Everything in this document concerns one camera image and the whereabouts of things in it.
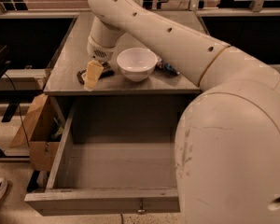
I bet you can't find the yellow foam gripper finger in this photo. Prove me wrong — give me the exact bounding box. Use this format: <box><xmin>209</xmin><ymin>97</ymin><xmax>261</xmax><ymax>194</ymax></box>
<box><xmin>84</xmin><ymin>60</ymin><xmax>104</xmax><ymax>90</ymax></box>

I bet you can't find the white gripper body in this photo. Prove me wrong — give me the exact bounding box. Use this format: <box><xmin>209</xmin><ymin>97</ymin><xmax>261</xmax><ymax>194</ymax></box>
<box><xmin>87</xmin><ymin>36</ymin><xmax>115</xmax><ymax>63</ymax></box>

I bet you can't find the black rxbar chocolate bar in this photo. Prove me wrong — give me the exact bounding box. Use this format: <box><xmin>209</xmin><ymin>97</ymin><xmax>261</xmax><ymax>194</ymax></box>
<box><xmin>77</xmin><ymin>63</ymin><xmax>115</xmax><ymax>85</ymax></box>

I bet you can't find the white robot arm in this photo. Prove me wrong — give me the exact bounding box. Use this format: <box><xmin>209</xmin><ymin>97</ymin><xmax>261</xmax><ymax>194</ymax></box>
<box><xmin>88</xmin><ymin>0</ymin><xmax>280</xmax><ymax>224</ymax></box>

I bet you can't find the open grey top drawer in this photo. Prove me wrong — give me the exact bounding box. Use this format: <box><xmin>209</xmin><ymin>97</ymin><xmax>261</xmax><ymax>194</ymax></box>
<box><xmin>24</xmin><ymin>96</ymin><xmax>181</xmax><ymax>217</ymax></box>

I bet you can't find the metal drawer knob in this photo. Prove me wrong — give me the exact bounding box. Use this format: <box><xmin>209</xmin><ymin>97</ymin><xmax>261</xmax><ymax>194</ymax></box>
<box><xmin>137</xmin><ymin>203</ymin><xmax>147</xmax><ymax>215</ymax></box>

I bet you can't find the grey cabinet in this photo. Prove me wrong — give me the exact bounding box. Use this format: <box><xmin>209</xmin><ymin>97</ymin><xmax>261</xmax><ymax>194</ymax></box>
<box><xmin>45</xmin><ymin>12</ymin><xmax>200</xmax><ymax>124</ymax></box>

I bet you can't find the white ceramic bowl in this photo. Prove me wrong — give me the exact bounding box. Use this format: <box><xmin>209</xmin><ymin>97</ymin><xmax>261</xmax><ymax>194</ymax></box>
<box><xmin>117</xmin><ymin>48</ymin><xmax>158</xmax><ymax>82</ymax></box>

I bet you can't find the crumpled blue snack bag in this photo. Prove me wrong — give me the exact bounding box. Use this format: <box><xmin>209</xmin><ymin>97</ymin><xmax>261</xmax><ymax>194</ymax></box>
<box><xmin>156</xmin><ymin>59</ymin><xmax>179</xmax><ymax>76</ymax></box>

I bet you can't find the cardboard box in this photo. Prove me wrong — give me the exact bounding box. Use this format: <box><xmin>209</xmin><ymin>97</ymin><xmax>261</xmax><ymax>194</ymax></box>
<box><xmin>10</xmin><ymin>94</ymin><xmax>59</xmax><ymax>172</ymax></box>

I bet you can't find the black cable left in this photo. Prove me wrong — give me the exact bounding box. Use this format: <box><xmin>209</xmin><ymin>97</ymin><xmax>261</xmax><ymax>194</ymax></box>
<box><xmin>3</xmin><ymin>73</ymin><xmax>31</xmax><ymax>148</ymax></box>

